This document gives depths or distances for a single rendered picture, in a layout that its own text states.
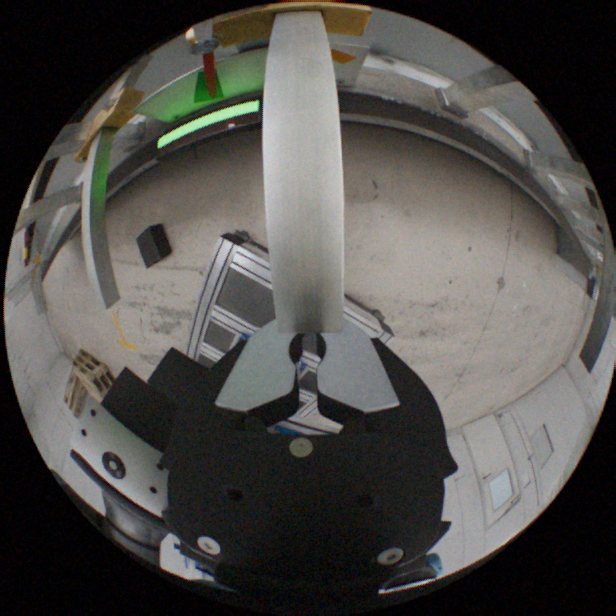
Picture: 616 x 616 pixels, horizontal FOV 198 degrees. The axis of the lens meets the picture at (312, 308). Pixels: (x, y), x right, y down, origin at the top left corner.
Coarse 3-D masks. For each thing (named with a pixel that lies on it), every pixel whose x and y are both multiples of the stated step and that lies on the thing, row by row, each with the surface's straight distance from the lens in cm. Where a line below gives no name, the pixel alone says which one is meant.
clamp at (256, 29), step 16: (240, 16) 20; (256, 16) 20; (272, 16) 20; (336, 16) 20; (352, 16) 20; (368, 16) 20; (192, 32) 22; (224, 32) 21; (240, 32) 21; (256, 32) 22; (336, 32) 22; (352, 32) 22
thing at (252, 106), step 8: (248, 104) 30; (256, 104) 29; (216, 112) 31; (224, 112) 30; (232, 112) 30; (240, 112) 29; (200, 120) 32; (208, 120) 31; (216, 120) 30; (184, 128) 33; (192, 128) 32; (168, 136) 35; (176, 136) 34; (160, 144) 36
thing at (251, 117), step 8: (256, 112) 28; (224, 120) 30; (232, 120) 29; (240, 120) 28; (248, 120) 28; (256, 120) 28; (200, 128) 31; (208, 128) 30; (216, 128) 30; (224, 128) 29; (184, 136) 32; (192, 136) 31; (200, 136) 30; (168, 144) 34; (176, 144) 33; (184, 144) 32; (160, 152) 35; (168, 152) 34
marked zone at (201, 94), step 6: (198, 72) 26; (204, 72) 26; (216, 72) 26; (198, 78) 27; (204, 78) 27; (216, 78) 27; (198, 84) 28; (204, 84) 28; (216, 84) 28; (198, 90) 29; (204, 90) 29; (198, 96) 30; (204, 96) 30; (216, 96) 31; (222, 96) 31; (198, 102) 32
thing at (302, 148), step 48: (288, 48) 13; (288, 96) 10; (336, 96) 10; (288, 144) 8; (336, 144) 8; (288, 192) 8; (336, 192) 8; (288, 240) 8; (336, 240) 8; (288, 288) 9; (336, 288) 9
